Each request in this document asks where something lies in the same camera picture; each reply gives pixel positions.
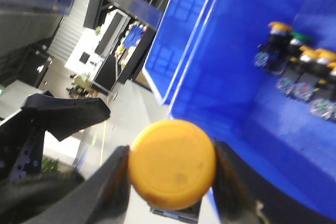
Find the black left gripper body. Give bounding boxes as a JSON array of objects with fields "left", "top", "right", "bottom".
[{"left": 1, "top": 91, "right": 110, "bottom": 208}]

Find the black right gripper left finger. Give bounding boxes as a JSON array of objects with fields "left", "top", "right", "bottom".
[{"left": 25, "top": 145, "right": 130, "bottom": 223}]

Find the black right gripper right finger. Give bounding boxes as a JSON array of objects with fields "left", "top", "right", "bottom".
[{"left": 211, "top": 138, "right": 274, "bottom": 224}]

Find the yellow button raised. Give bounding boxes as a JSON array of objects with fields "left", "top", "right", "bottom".
[{"left": 128, "top": 119, "right": 216, "bottom": 211}]

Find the blue crate holding buttons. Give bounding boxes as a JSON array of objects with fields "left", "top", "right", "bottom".
[{"left": 141, "top": 0, "right": 336, "bottom": 222}]

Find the yellow button small hidden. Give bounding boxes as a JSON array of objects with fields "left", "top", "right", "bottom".
[{"left": 310, "top": 61, "right": 335, "bottom": 123}]

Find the yellow button front left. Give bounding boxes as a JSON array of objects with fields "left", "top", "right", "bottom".
[{"left": 276, "top": 46, "right": 317, "bottom": 99}]

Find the yellow button behind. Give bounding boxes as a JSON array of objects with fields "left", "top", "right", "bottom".
[{"left": 297, "top": 48, "right": 335, "bottom": 102}]

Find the yellow button far left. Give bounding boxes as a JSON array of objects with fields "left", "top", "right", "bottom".
[{"left": 254, "top": 21, "right": 292, "bottom": 75}]

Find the green button left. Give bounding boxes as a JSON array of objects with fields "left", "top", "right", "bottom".
[{"left": 287, "top": 31, "right": 314, "bottom": 72}]

